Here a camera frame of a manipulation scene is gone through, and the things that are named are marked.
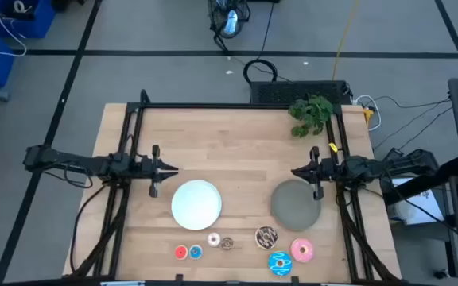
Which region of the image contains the large blue drizzled donut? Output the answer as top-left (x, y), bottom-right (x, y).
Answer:
top-left (267, 250), bottom-right (293, 277)

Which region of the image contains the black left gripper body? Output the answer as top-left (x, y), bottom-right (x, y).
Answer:
top-left (140, 145), bottom-right (161, 199)

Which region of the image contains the white cable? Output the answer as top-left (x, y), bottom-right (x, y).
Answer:
top-left (354, 94), bottom-right (383, 133)
top-left (0, 0), bottom-right (28, 57)

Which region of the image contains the white round plate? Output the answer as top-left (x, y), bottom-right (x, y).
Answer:
top-left (171, 180), bottom-right (223, 231)

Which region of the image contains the small blue iced donut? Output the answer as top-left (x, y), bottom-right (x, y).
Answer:
top-left (188, 244), bottom-right (204, 261)

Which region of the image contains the large pink iced donut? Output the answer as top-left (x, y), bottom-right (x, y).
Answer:
top-left (289, 238), bottom-right (315, 264)

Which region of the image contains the black aluminium table frame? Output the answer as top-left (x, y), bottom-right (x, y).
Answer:
top-left (68, 89), bottom-right (403, 286)

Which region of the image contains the large chocolate drizzled donut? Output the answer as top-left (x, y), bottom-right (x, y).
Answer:
top-left (254, 225), bottom-right (279, 250)

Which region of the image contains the grey round plate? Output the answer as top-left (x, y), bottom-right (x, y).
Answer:
top-left (270, 179), bottom-right (322, 232)

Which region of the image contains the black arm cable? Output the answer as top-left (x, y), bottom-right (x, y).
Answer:
top-left (68, 183), bottom-right (109, 276)

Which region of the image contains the green potted plant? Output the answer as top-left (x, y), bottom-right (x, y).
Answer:
top-left (287, 94), bottom-right (334, 139)

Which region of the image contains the yellow hanging cable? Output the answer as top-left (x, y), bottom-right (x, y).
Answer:
top-left (332, 0), bottom-right (361, 81)

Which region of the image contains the black coiled floor cable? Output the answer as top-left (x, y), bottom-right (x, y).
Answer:
top-left (243, 58), bottom-right (279, 85)

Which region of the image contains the white paper sheet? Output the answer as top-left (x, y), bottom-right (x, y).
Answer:
top-left (387, 176), bottom-right (445, 226)

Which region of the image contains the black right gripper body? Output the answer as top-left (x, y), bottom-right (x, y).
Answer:
top-left (310, 145), bottom-right (344, 201)

